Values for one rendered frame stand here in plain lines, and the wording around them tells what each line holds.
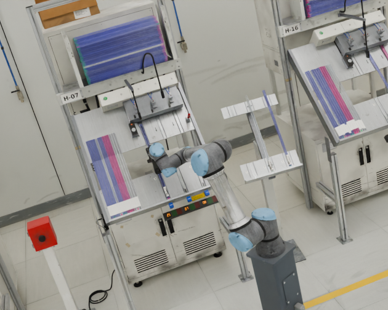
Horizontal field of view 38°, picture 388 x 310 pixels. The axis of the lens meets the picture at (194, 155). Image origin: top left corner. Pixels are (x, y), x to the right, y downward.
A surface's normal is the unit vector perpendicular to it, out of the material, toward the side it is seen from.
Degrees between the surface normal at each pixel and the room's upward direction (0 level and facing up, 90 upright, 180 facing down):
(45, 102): 90
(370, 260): 0
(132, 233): 90
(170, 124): 46
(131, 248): 90
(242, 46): 90
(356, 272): 0
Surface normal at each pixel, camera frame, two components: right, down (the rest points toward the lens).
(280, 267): 0.67, 0.16
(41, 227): 0.27, 0.33
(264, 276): -0.71, 0.43
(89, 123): 0.04, -0.37
